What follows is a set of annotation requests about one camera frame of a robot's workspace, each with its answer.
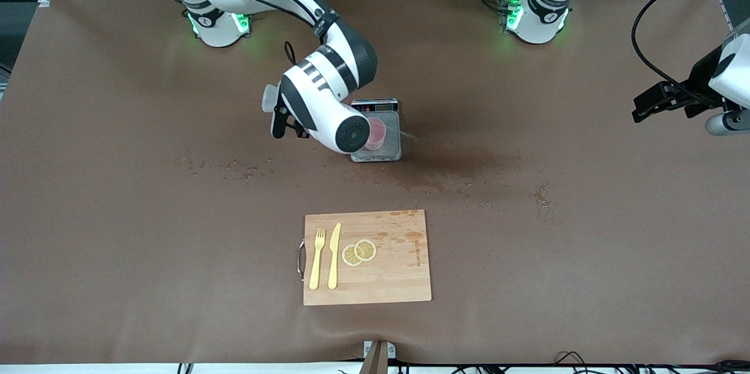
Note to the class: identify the brown table mat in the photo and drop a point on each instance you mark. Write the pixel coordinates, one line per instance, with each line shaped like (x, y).
(527, 245)

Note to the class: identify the yellow plastic fork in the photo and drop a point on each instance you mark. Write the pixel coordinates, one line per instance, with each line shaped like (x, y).
(316, 268)

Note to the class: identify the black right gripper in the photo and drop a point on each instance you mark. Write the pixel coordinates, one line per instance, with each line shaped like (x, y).
(300, 133)

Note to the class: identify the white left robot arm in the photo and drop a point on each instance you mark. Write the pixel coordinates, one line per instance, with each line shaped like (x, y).
(542, 16)

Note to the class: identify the dried lemon slice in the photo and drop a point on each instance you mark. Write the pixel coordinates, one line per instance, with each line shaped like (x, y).
(365, 250)

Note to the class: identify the silver digital kitchen scale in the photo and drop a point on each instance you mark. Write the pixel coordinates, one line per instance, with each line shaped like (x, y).
(389, 154)

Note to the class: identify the yellow plastic knife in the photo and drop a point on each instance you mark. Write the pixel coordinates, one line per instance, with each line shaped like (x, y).
(333, 268)

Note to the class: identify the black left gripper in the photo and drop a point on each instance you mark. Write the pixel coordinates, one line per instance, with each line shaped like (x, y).
(697, 80)

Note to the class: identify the pink plastic cup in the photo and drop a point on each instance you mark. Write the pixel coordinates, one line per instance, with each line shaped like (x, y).
(378, 136)

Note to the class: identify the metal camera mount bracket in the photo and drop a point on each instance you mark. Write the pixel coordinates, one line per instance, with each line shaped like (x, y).
(378, 359)

